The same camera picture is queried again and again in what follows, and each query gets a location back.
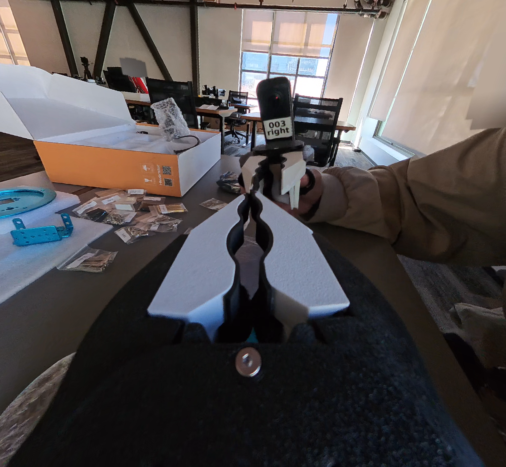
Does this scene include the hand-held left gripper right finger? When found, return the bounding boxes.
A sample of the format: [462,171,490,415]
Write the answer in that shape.
[253,191,350,335]

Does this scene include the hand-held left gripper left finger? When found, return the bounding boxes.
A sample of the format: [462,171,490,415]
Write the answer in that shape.
[147,194,254,342]

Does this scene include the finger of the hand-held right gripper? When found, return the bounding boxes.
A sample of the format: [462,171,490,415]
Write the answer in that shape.
[281,158,308,210]
[238,155,263,195]

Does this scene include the person's right forearm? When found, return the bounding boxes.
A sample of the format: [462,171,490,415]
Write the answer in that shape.
[308,127,506,266]

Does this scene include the dark grey desk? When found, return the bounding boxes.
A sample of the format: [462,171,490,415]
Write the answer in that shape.
[0,155,506,467]

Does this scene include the person's right hand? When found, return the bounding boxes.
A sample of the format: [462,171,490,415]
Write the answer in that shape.
[296,172,329,220]

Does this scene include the black foil bag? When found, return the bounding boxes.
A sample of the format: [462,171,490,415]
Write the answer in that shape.
[217,171,242,194]

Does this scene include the black swivel office chair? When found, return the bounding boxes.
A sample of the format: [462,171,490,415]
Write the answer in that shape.
[227,90,249,143]

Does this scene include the grid window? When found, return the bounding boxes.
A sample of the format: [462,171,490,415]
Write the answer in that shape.
[240,10,340,100]

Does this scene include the black mesh office chair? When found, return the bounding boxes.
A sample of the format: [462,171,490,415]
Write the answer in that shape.
[293,94,344,167]
[145,77,198,129]

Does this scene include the wooden-top table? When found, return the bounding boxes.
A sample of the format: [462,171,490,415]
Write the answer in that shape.
[196,105,238,151]
[240,112,356,151]

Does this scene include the pile of small screw bags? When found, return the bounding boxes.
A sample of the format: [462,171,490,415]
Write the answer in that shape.
[73,188,188,244]

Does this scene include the bubble-wrapped black part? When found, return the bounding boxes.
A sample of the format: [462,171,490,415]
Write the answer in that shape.
[150,97,188,141]

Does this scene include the beige roller blind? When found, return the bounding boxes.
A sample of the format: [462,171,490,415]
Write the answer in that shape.
[381,0,506,155]
[369,0,441,121]

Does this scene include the orange and white cardboard box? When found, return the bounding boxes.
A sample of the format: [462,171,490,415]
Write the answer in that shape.
[0,64,222,197]

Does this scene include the white foam sheet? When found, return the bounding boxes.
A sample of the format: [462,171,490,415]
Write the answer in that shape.
[0,190,113,303]

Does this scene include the person's beige trousers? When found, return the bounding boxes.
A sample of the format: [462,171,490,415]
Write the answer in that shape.
[451,302,506,369]

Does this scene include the plastic-wrapped round bearing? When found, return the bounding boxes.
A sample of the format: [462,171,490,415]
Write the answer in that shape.
[0,352,76,467]

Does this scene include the black cable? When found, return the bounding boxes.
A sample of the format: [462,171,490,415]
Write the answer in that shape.
[174,135,200,154]

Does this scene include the blue metal U bracket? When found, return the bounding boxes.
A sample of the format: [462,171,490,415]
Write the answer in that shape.
[11,213,74,247]

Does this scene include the blue metal ring plate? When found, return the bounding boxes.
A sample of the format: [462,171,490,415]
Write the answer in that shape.
[0,187,57,219]

